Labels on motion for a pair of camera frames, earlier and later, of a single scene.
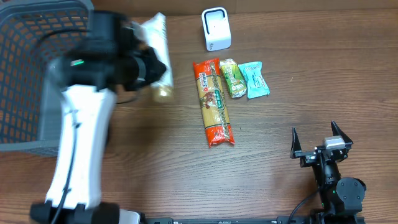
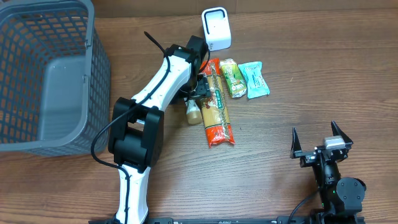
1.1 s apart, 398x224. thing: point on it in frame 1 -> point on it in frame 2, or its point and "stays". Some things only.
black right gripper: x=307 y=156 stays
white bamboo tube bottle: x=155 y=31 -> x=194 y=116
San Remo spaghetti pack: x=213 y=102 stays
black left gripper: x=153 y=67 -> x=205 y=88
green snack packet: x=234 y=78 stays
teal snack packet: x=256 y=84 stays
